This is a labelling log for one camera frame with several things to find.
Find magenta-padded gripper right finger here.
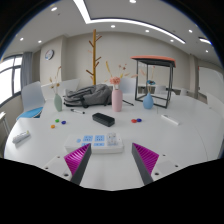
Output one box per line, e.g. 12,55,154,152
131,142,182,186

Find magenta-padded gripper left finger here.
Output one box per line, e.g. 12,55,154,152
42,143,93,186

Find white flat remote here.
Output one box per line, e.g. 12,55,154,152
160,114,181,127

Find black rectangular case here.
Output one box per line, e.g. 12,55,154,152
91,112,116,128

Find black and white marker pen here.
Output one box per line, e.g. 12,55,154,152
69,108,86,115

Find blue vase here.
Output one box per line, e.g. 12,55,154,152
142,92,155,111

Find green vase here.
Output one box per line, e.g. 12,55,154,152
53,93,64,113

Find small white power strip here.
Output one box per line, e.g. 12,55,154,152
12,130,31,145

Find grey backpack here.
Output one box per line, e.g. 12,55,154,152
62,83,135,109

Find pink vase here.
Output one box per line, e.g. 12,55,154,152
111,88,124,113

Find white chair with blue cushion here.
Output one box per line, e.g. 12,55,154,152
15,81,47,121

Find group of white chairs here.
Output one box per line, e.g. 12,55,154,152
40,76,224,118

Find dried stems in green vase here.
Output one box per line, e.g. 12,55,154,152
49,65,63,95

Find dried stems in blue vase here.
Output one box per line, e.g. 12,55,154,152
139,65,157,95

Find pink dried flower bunch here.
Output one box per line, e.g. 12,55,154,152
105,60,138,90

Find black-framed orange-topped side table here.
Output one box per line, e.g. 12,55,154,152
130,54,177,110

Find whiteboard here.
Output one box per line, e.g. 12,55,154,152
198,66,224,100

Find wooden coat rack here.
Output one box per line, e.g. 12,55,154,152
85,28,104,86

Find grey curtain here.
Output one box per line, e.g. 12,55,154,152
20,51,34,90

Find window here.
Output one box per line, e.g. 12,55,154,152
0,54,24,106

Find ceiling light strip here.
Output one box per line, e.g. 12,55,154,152
72,0,187,45

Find recessed ceiling lights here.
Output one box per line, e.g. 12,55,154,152
18,0,212,45

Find round wall clock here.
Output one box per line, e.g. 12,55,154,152
44,49,55,62

